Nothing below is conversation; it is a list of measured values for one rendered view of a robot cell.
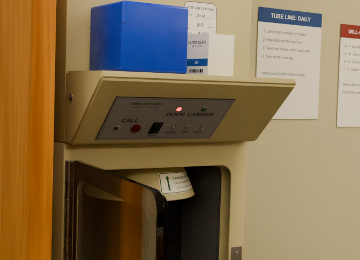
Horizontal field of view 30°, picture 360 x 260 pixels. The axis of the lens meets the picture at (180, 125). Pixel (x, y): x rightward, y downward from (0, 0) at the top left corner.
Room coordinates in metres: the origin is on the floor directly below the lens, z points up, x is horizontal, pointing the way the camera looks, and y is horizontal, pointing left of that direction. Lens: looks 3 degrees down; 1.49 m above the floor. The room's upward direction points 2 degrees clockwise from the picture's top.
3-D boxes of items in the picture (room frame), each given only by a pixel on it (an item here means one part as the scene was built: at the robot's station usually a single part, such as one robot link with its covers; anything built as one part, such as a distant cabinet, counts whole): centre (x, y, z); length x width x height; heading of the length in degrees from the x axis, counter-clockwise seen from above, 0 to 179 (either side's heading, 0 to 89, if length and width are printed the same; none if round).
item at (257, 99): (0.96, -0.01, 1.46); 0.32 x 0.12 x 0.10; 122
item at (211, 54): (0.98, -0.04, 1.54); 0.05 x 0.05 x 0.06; 40
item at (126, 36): (0.92, 0.06, 1.56); 0.10 x 0.10 x 0.09; 32
